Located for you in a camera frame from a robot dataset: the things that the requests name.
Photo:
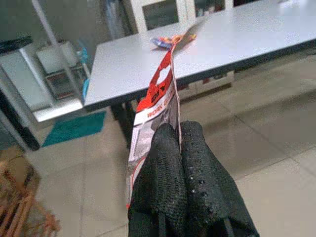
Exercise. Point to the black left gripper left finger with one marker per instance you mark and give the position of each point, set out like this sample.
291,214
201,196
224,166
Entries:
158,177

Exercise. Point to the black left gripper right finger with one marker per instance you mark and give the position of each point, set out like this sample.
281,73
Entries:
207,177

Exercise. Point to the red work gloves package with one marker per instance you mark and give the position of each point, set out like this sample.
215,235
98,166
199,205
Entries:
158,103

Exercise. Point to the teal floor mat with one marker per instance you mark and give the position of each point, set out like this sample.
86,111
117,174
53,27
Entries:
74,128

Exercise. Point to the grey table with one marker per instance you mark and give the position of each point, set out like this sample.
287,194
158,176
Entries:
197,54

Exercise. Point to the orange wicker basket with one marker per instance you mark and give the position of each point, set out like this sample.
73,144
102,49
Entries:
22,197

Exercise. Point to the colourful snack wrapper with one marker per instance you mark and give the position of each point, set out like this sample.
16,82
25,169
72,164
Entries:
172,40

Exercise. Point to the white storage shelf unit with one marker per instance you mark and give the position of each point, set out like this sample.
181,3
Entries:
61,69

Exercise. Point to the white glass door cabinet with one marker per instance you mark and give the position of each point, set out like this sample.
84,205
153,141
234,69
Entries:
170,13

